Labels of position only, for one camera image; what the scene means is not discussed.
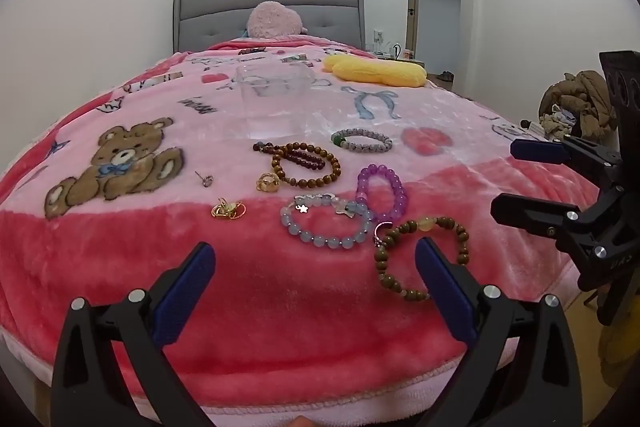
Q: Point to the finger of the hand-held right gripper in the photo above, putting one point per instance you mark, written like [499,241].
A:
[535,150]
[525,213]

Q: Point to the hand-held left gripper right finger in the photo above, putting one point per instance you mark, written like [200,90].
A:
[447,294]

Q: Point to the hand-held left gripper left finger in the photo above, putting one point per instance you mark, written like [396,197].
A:
[182,294]

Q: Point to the gold hoop earrings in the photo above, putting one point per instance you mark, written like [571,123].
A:
[222,209]

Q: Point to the small silver hoop earring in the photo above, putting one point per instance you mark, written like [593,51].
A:
[384,225]

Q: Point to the small stud earring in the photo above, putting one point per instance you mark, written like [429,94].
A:
[206,180]

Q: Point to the clear plastic box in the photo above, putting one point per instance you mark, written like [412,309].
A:
[272,102]

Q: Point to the person's right forearm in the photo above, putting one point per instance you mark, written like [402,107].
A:
[622,357]

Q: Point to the pile of brown clothes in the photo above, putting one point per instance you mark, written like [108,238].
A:
[580,99]

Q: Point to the pair of slippers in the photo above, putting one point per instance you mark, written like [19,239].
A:
[444,77]

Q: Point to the pink printed fleece blanket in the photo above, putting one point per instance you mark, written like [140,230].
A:
[300,307]

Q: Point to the white nightstand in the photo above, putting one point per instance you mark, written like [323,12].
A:
[400,58]

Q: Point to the yellow plush pillow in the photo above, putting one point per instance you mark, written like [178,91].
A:
[380,71]

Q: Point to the grey padded bed headboard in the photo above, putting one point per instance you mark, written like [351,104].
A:
[210,17]

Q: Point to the pink plush cushion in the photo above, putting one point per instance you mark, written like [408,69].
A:
[272,21]

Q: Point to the white wall charger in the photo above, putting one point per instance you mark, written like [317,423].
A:
[378,38]

